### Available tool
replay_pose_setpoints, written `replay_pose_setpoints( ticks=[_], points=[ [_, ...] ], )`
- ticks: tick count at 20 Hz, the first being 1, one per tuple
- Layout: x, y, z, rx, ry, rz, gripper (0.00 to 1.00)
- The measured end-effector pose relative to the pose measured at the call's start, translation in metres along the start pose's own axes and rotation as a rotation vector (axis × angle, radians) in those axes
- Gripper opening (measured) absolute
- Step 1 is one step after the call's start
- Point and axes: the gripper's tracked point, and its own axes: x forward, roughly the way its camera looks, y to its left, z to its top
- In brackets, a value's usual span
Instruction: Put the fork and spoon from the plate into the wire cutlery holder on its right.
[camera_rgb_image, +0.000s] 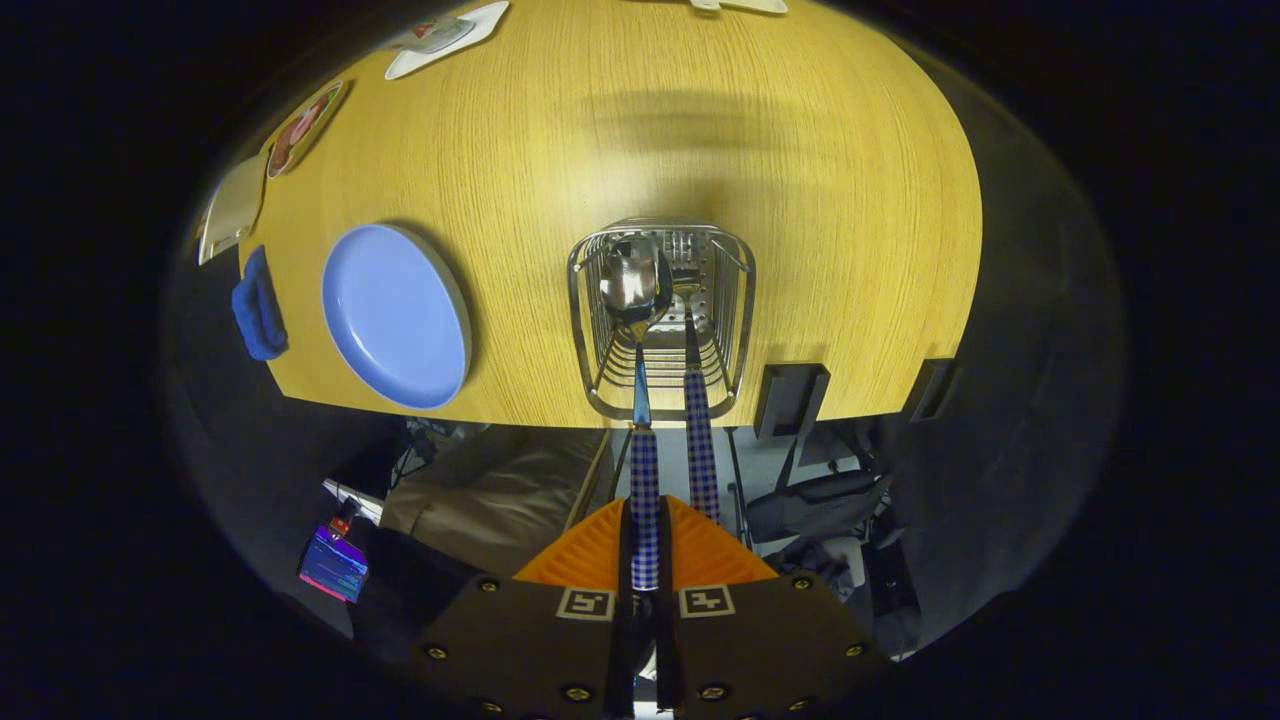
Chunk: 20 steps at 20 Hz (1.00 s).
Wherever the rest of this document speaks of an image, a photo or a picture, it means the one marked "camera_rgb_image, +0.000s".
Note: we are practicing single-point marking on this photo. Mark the glowing screen device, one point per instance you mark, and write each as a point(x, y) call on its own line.
point(333, 565)

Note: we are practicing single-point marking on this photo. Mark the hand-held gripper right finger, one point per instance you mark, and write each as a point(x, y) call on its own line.
point(770, 650)

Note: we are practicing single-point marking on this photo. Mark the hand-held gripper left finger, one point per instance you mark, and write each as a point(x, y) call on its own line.
point(530, 650)

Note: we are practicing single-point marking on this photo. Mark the white square coaster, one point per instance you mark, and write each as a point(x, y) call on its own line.
point(480, 25)

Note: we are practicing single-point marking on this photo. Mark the oval plate of food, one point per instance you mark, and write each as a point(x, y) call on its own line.
point(305, 130)

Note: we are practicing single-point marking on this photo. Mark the blue round plate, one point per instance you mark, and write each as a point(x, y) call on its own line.
point(395, 315)

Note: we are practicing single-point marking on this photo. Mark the white toaster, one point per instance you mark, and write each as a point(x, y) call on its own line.
point(232, 205)

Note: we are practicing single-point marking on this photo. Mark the clear plastic bottle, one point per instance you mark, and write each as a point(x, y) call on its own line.
point(435, 30)

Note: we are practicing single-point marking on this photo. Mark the white divided dish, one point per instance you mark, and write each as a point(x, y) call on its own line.
point(740, 4)

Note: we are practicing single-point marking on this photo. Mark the person's beige trousers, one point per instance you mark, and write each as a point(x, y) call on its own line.
point(490, 490)

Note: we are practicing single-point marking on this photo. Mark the white flat board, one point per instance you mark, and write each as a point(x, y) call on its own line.
point(350, 497)

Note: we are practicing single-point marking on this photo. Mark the dark office chair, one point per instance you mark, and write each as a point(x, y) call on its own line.
point(820, 500)

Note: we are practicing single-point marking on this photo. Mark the blue folded cloth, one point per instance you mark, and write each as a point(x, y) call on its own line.
point(258, 305)

